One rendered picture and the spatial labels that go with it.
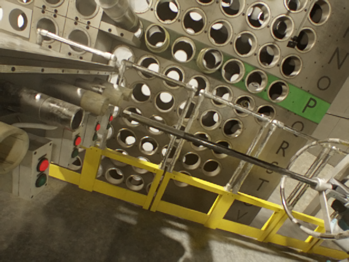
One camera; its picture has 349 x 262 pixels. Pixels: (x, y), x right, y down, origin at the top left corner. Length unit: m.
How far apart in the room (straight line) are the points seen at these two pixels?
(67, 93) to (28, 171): 0.24
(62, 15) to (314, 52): 2.45
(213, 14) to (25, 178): 1.94
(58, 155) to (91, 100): 0.23
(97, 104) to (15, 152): 0.30
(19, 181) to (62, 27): 1.48
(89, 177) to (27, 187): 0.94
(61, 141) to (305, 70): 2.33
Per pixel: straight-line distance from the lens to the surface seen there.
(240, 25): 2.09
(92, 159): 1.35
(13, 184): 0.56
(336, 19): 2.63
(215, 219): 1.60
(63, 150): 0.65
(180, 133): 0.55
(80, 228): 1.28
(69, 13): 1.82
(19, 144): 0.31
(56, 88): 0.61
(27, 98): 0.45
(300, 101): 2.43
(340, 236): 0.80
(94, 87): 0.74
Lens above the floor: 1.01
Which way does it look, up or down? 19 degrees down
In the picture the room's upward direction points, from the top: 22 degrees clockwise
